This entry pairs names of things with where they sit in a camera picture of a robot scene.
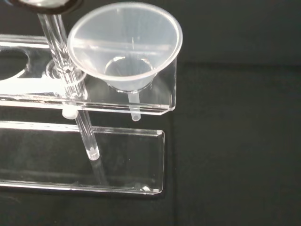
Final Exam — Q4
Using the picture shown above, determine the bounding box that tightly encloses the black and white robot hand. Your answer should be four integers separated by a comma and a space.
0, 0, 84, 15

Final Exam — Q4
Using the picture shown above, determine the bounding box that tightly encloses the clear acrylic funnel stand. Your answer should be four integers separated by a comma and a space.
0, 11, 177, 196

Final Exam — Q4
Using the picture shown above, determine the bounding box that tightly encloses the black cloth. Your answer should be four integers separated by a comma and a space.
0, 0, 301, 226

